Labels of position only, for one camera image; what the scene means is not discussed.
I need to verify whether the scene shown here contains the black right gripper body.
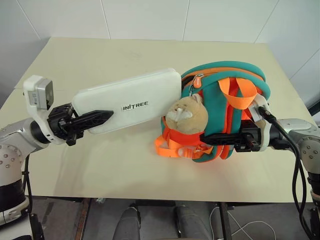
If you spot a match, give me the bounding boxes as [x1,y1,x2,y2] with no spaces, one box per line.
[234,119,262,154]

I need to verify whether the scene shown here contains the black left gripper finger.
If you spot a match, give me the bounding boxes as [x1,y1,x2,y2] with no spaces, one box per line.
[70,109,115,132]
[65,130,85,147]

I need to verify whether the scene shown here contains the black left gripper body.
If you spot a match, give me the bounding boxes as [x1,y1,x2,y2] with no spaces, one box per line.
[47,103,79,141]

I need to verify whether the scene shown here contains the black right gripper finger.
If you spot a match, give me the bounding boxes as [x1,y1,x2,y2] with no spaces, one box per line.
[199,132,248,147]

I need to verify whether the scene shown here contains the orange and teal backpack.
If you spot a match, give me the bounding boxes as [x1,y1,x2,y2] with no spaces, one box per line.
[154,60,272,165]

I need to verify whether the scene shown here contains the white Unitree box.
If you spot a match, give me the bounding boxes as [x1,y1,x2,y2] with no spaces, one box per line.
[71,67,183,136]

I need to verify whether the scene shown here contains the dark metal table leg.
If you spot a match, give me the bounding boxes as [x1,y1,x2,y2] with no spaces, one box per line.
[73,198,92,240]
[218,201,234,240]

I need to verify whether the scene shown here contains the dark rounded shape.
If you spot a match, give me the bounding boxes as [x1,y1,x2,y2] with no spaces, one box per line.
[173,202,201,240]
[116,203,141,240]

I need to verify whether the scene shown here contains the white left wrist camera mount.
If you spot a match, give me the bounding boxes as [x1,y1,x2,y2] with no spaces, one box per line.
[22,74,62,146]

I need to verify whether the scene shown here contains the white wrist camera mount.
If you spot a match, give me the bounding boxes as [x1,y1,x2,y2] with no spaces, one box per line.
[249,94,277,153]
[22,74,62,146]

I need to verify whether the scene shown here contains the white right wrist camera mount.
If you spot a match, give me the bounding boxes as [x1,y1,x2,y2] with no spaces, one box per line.
[249,94,277,153]

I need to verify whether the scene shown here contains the beige plush toy keychain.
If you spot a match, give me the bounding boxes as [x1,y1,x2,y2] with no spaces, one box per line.
[164,94,210,135]

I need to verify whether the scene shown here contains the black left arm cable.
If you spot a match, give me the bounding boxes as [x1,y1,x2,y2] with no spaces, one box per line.
[21,153,46,240]

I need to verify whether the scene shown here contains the white cable on floor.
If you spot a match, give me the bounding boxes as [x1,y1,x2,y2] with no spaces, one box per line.
[209,204,277,240]

